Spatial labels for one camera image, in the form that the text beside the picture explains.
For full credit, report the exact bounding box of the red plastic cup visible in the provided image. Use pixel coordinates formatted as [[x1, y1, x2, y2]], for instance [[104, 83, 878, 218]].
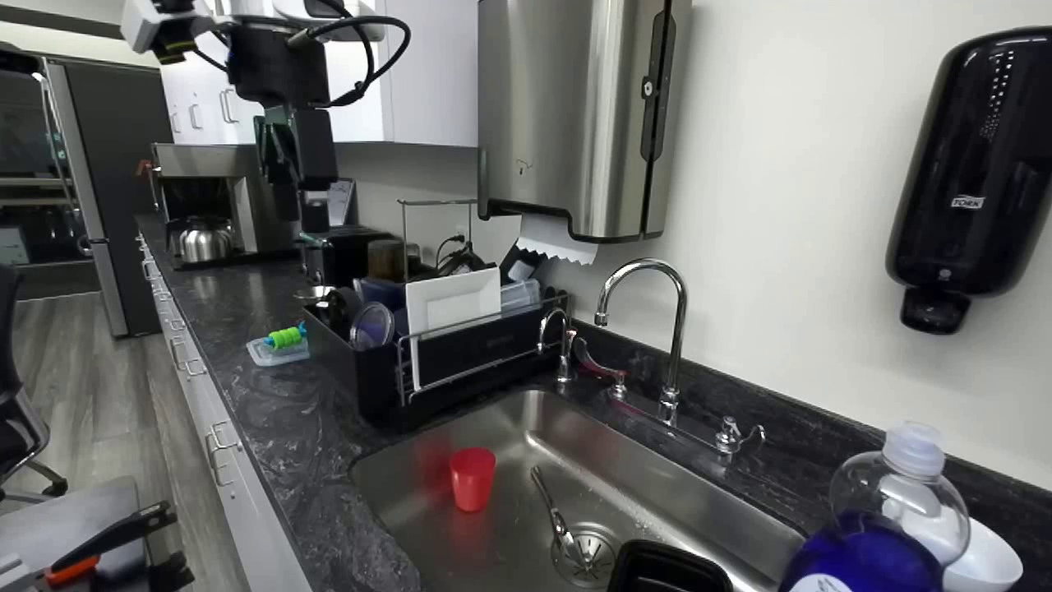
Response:
[[451, 447, 495, 511]]

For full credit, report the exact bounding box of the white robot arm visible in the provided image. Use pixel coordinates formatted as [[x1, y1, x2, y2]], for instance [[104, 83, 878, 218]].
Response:
[[120, 0, 410, 109]]

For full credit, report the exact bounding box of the black plastic bowl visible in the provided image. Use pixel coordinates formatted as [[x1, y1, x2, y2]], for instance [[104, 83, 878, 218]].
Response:
[[607, 539, 732, 592]]

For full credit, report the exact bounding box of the white cup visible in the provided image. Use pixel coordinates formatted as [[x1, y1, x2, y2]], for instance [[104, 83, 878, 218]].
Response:
[[880, 500, 1024, 592]]

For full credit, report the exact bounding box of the black dish drying rack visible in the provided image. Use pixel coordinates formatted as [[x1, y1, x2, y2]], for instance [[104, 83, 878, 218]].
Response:
[[302, 293, 566, 431]]

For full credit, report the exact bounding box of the chrome gooseneck faucet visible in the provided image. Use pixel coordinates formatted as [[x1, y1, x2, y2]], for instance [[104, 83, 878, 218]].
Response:
[[592, 256, 695, 431]]

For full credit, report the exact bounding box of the stainless steel sink basin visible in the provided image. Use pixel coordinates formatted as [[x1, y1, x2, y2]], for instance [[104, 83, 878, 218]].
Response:
[[352, 389, 801, 592]]

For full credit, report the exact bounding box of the stainless paper towel dispenser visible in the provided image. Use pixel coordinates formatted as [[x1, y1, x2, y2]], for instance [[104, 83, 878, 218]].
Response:
[[475, 0, 695, 243]]

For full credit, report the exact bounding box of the metal spoon in sink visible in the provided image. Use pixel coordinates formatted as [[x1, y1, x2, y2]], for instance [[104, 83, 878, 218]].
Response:
[[533, 468, 578, 551]]

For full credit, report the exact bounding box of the chrome sprayer fixture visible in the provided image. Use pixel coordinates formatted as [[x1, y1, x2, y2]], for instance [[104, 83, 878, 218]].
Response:
[[718, 418, 767, 459]]

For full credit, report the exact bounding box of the sink drain strainer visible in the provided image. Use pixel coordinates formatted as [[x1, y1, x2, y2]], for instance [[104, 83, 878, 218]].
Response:
[[551, 522, 618, 583]]

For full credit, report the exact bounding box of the silver coffee maker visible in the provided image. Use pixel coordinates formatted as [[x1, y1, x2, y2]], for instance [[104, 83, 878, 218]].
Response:
[[155, 142, 291, 259]]

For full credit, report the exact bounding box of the clear blue soap bottle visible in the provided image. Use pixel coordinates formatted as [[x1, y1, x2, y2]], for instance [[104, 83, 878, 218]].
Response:
[[780, 425, 970, 592]]

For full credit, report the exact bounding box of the black office chair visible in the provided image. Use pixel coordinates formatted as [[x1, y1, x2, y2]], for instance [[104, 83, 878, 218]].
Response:
[[0, 267, 68, 502]]

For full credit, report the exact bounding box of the black wall soap dispenser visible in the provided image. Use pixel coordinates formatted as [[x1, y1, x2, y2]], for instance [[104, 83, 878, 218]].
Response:
[[885, 27, 1052, 335]]

